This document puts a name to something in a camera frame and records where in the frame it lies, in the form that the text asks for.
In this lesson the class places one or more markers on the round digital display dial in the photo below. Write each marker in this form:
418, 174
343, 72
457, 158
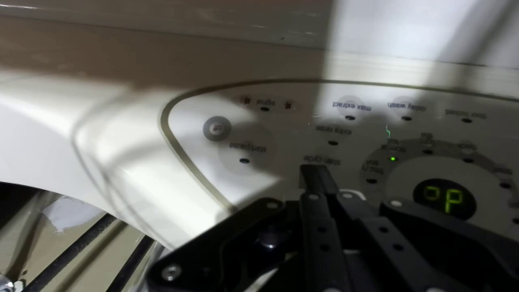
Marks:
445, 199

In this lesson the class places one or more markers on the white paper sheet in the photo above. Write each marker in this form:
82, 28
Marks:
74, 211

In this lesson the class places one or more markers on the white front-load washer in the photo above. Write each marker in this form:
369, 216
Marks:
119, 156

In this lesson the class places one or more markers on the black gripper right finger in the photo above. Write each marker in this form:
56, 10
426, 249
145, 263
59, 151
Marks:
444, 254

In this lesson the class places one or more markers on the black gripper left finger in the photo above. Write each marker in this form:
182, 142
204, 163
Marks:
244, 254

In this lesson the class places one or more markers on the grey round power button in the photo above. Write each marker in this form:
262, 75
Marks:
218, 129

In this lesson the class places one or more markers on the oval washer control panel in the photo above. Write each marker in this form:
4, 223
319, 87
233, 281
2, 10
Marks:
303, 124

